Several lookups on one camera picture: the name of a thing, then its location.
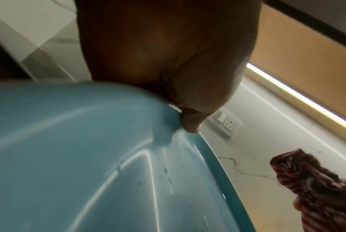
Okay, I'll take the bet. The person's right hand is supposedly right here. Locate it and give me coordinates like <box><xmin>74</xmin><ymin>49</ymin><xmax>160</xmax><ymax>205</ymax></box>
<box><xmin>294</xmin><ymin>178</ymin><xmax>346</xmax><ymax>214</ymax></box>

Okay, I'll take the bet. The person's left hand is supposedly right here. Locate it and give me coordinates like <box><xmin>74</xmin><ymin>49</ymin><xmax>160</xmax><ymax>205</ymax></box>
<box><xmin>73</xmin><ymin>0</ymin><xmax>263</xmax><ymax>135</ymax></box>

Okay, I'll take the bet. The red checkered cloth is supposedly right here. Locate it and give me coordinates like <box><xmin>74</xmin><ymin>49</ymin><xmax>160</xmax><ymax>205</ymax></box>
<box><xmin>270</xmin><ymin>148</ymin><xmax>346</xmax><ymax>232</ymax></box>

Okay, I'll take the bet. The teal plate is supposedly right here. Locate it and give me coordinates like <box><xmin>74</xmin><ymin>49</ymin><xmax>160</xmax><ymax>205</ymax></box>
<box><xmin>0</xmin><ymin>81</ymin><xmax>258</xmax><ymax>232</ymax></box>

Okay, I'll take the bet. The LED light strip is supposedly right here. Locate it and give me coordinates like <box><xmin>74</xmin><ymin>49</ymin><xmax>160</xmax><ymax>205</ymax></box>
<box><xmin>245</xmin><ymin>62</ymin><xmax>346</xmax><ymax>135</ymax></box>

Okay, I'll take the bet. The white wall switch socket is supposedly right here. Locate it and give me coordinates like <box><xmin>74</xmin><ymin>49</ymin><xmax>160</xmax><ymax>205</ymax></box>
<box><xmin>213</xmin><ymin>109</ymin><xmax>244</xmax><ymax>138</ymax></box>

